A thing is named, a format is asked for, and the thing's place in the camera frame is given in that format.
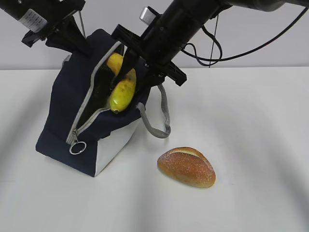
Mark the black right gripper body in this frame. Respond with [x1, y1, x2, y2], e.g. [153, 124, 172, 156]
[112, 14, 187, 86]

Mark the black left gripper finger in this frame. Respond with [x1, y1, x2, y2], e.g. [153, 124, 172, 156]
[63, 15, 93, 56]
[45, 34, 72, 52]

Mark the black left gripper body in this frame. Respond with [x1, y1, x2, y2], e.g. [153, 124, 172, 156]
[21, 0, 85, 47]

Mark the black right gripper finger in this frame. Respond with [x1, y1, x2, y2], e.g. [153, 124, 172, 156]
[113, 48, 139, 84]
[135, 66, 166, 94]

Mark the yellow banana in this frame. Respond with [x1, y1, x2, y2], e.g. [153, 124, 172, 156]
[106, 52, 137, 114]

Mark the navy blue lunch bag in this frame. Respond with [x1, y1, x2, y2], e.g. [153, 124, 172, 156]
[35, 29, 171, 177]

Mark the brown bread loaf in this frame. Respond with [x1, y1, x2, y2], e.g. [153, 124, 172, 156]
[157, 146, 216, 188]

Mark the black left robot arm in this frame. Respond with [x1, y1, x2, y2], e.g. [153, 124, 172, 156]
[0, 0, 93, 56]

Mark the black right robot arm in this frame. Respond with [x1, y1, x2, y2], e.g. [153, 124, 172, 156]
[112, 0, 286, 89]

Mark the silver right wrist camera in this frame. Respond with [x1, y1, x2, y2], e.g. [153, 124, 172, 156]
[140, 6, 159, 25]

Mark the black cable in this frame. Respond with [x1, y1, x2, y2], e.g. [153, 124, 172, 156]
[181, 6, 309, 68]

